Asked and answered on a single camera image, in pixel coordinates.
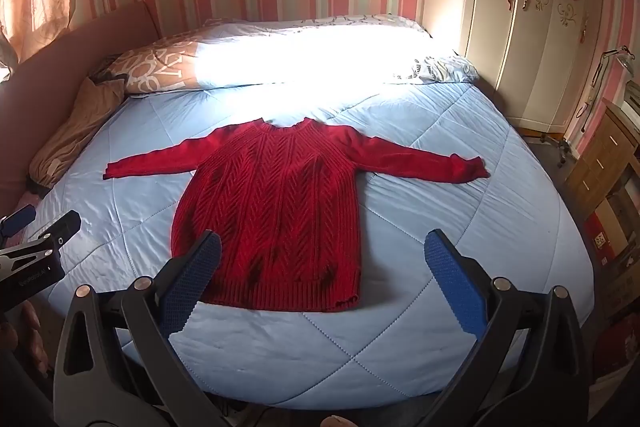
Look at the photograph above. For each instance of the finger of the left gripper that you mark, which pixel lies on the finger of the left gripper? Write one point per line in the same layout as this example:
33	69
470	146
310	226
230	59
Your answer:
12	224
60	232

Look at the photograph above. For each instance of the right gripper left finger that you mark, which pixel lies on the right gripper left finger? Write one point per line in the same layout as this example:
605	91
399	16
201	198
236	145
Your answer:
92	383

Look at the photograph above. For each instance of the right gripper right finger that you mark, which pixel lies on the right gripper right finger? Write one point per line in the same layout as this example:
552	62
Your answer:
550	385

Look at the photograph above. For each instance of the red knit sweater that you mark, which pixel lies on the red knit sweater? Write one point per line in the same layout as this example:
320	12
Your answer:
284	202

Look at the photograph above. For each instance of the person left hand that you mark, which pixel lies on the person left hand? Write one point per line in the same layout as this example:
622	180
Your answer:
25	333

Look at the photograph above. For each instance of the light blue quilted bedspread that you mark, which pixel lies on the light blue quilted bedspread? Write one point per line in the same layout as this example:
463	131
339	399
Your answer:
401	340

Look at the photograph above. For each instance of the pink upholstered headboard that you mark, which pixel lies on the pink upholstered headboard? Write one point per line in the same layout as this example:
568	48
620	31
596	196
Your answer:
40	94

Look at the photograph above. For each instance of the red cardboard box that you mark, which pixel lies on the red cardboard box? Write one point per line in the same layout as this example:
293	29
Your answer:
599	239

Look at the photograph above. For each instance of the wheeled metal stand base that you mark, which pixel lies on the wheeled metal stand base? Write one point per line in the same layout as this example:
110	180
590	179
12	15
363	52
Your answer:
549	146

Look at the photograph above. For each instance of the wooden drawer cabinet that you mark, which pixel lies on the wooden drawer cabinet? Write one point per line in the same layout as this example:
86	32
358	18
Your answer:
613	149

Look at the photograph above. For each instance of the silver desk lamp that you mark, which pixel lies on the silver desk lamp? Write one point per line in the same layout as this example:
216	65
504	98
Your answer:
616	60

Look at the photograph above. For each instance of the patterned long pillow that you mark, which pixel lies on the patterned long pillow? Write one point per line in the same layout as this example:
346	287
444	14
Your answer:
352	49

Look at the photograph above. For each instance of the cream ornate wardrobe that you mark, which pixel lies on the cream ornate wardrobe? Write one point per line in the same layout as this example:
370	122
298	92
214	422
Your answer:
533	57

